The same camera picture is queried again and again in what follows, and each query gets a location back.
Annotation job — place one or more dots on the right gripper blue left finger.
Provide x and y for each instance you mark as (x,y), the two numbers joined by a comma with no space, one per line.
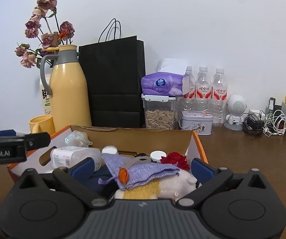
(82,171)

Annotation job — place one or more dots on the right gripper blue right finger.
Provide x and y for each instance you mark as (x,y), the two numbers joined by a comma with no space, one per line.
(202,171)

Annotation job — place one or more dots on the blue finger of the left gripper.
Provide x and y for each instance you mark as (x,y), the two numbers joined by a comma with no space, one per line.
(9,132)
(36,141)

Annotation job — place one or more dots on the yellow plush toy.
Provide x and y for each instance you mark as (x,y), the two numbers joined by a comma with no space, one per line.
(172,187)

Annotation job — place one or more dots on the red artificial rose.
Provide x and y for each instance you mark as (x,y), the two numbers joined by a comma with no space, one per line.
(177,159)

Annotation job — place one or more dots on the iridescent ball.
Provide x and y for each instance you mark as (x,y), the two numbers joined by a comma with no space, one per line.
(78,139)

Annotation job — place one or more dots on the large white ribbed cap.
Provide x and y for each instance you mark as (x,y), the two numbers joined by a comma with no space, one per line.
(110,150)

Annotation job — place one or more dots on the dried orange leaf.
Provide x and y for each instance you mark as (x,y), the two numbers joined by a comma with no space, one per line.
(123,175)

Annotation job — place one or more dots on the translucent silicone piece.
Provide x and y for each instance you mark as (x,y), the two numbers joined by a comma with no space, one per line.
(138,160)

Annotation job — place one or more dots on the white jar cap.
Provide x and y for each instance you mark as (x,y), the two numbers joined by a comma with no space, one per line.
(157,155)

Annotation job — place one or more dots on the purple knitted cloth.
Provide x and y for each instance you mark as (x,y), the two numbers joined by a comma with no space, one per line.
(139,174)

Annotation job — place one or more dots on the yellow ceramic mug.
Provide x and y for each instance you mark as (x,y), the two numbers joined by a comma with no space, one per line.
(41,124)

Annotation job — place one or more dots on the white milk carton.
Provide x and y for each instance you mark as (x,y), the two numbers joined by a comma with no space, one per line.
(45,100)

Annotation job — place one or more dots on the white tin box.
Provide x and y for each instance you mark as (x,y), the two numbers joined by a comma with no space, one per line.
(201,122)

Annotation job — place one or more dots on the yellow thermos jug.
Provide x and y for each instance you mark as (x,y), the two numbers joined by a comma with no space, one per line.
(65,83)

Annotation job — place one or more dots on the red cardboard pumpkin box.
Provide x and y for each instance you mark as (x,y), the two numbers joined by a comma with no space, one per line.
(126,140)

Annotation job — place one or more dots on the water bottle left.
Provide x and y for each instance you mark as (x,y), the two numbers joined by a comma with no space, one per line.
(188,100)

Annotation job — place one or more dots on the water bottle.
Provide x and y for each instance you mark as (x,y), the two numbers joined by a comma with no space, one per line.
(203,90)
(219,97)
(188,100)

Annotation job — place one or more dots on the clear seed container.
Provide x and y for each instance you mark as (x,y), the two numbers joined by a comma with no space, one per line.
(161,112)

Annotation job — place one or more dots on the white robot figurine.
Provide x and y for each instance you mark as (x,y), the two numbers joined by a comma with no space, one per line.
(236,106)

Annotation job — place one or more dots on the water bottle right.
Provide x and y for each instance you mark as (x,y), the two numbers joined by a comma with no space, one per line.
(219,97)

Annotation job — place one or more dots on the water bottle middle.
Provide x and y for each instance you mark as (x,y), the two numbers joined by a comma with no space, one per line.
(203,90)

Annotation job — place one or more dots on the purple tissue pack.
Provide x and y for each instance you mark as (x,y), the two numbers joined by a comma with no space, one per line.
(165,84)

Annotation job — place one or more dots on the dried pink rose bouquet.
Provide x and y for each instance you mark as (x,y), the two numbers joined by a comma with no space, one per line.
(44,27)

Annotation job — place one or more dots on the black paper bag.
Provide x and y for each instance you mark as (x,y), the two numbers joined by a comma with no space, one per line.
(113,71)

